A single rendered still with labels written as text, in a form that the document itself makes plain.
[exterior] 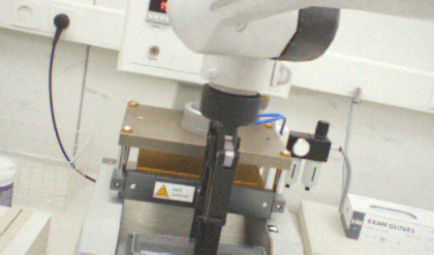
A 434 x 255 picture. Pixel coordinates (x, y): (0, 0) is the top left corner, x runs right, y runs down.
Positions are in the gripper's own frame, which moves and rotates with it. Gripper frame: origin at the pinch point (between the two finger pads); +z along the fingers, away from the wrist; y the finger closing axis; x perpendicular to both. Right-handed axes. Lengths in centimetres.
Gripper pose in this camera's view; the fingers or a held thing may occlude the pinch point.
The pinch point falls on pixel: (204, 234)
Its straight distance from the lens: 76.4
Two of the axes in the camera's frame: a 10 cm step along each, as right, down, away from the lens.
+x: 9.8, 1.5, 1.4
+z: -1.8, 9.5, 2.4
